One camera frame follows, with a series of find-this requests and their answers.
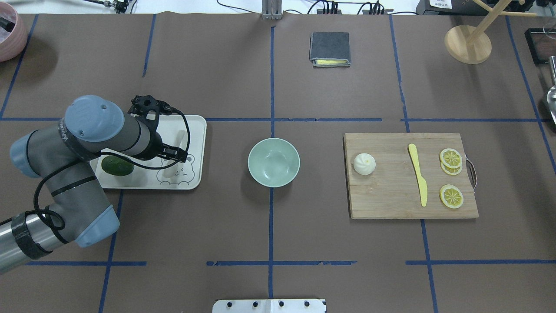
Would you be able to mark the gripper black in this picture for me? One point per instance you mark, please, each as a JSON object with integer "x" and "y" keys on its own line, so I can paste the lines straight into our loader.
{"x": 156, "y": 145}

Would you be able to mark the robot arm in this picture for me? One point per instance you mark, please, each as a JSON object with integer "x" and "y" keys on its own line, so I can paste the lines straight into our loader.
{"x": 69, "y": 203}

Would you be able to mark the green ceramic bowl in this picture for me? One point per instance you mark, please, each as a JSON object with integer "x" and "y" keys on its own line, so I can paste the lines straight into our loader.
{"x": 274, "y": 162}

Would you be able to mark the white steamed bun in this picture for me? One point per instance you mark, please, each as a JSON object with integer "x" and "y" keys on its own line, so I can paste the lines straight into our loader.
{"x": 364, "y": 164}

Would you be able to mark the pink bowl with ice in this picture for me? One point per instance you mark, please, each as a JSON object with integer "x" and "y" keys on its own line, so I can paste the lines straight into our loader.
{"x": 12, "y": 43}

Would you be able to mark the green avocado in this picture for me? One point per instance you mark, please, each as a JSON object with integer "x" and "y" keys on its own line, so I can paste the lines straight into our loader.
{"x": 116, "y": 166}

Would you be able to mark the black tripod stick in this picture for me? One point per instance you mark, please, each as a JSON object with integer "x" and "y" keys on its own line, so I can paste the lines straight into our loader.
{"x": 120, "y": 6}

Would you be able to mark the grey folded cloth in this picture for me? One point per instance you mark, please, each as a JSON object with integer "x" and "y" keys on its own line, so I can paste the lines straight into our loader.
{"x": 330, "y": 49}

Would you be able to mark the wooden cutting board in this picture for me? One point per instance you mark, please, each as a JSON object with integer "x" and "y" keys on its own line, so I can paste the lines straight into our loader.
{"x": 391, "y": 191}

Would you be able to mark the yellow plastic knife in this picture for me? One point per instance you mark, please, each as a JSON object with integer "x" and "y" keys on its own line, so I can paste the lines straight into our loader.
{"x": 421, "y": 182}

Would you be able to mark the wooden mug tree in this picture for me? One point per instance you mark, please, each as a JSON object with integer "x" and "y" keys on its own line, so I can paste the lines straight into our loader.
{"x": 471, "y": 45}

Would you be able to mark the black box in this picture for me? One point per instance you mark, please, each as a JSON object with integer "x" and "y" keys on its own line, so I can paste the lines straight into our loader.
{"x": 464, "y": 7}

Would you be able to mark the metal scoop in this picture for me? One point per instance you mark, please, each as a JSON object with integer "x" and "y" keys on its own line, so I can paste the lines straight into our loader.
{"x": 551, "y": 94}

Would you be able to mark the dark rectangular tray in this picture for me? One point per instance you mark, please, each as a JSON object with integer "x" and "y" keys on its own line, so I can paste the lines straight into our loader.
{"x": 542, "y": 44}

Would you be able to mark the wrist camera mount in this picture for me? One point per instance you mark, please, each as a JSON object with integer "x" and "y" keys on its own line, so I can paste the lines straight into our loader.
{"x": 147, "y": 109}

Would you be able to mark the white camera pillar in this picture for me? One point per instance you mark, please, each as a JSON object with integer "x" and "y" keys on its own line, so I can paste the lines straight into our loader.
{"x": 270, "y": 306}

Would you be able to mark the aluminium frame post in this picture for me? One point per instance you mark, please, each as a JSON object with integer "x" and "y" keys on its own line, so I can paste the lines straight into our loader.
{"x": 271, "y": 10}

